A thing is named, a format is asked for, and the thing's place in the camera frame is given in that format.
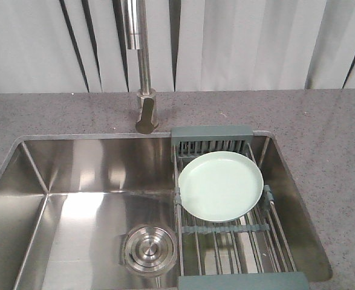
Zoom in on pale green round plate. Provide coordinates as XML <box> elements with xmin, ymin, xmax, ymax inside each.
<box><xmin>178</xmin><ymin>151</ymin><xmax>264</xmax><ymax>223</ymax></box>

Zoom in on round steel drain cover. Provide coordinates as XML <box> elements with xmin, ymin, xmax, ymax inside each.
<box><xmin>120</xmin><ymin>224</ymin><xmax>178</xmax><ymax>278</ymax></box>

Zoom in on chrome kitchen faucet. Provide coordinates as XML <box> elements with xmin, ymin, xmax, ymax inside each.
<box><xmin>122</xmin><ymin>0</ymin><xmax>158</xmax><ymax>134</ymax></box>

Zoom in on stainless steel sink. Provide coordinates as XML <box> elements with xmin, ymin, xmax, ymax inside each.
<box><xmin>0</xmin><ymin>131</ymin><xmax>332</xmax><ymax>289</ymax></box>

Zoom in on white pleated curtain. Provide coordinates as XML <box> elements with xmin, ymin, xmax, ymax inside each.
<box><xmin>0</xmin><ymin>1</ymin><xmax>355</xmax><ymax>93</ymax></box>

